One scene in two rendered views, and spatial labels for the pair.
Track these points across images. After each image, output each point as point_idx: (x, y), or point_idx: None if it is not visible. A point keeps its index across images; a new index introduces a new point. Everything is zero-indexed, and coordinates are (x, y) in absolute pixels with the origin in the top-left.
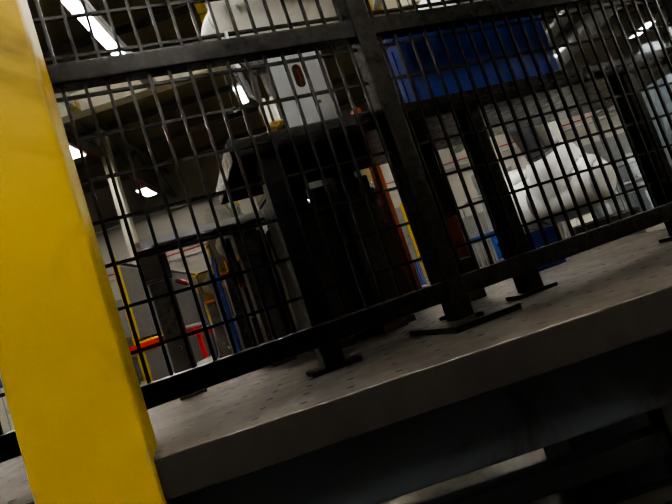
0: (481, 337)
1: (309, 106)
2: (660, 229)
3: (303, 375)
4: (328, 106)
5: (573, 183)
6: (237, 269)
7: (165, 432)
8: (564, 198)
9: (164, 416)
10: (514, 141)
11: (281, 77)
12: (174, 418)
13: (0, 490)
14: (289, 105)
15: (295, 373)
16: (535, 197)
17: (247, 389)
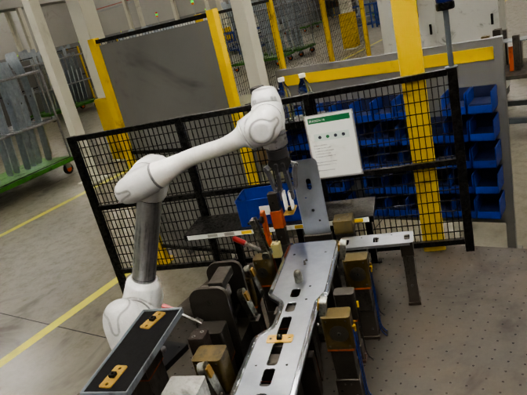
0: None
1: (311, 198)
2: (183, 302)
3: (381, 266)
4: (303, 201)
5: (162, 290)
6: None
7: (423, 257)
8: (161, 300)
9: (426, 277)
10: (152, 266)
11: (317, 182)
12: (421, 269)
13: (467, 258)
14: (320, 195)
15: (381, 272)
16: (155, 305)
17: (397, 273)
